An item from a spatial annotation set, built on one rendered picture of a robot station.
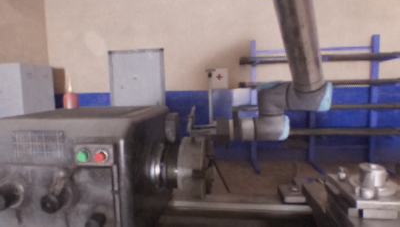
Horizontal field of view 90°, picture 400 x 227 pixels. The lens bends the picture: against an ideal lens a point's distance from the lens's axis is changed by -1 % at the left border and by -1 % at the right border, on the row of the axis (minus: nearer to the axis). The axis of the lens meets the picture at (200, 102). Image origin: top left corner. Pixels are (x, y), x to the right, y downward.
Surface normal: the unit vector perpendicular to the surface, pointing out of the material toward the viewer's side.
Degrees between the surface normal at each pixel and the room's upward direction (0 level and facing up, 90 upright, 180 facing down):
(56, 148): 90
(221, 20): 90
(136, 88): 90
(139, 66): 90
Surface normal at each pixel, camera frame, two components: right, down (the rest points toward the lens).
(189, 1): -0.12, 0.08
